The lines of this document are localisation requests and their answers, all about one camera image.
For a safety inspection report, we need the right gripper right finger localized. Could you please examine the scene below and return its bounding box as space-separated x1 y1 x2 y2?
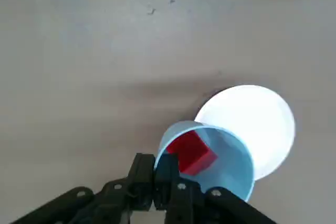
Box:
154 154 279 224

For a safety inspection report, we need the blue plastic cup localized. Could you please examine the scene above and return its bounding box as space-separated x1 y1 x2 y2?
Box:
153 121 255 204

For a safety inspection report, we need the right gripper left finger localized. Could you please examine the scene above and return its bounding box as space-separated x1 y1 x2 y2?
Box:
7 153 155 224

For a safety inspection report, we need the pink round plate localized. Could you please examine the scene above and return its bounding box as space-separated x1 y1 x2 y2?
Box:
194 84 296 182

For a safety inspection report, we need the red block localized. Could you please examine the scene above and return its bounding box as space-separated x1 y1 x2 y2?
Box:
166 130 218 176

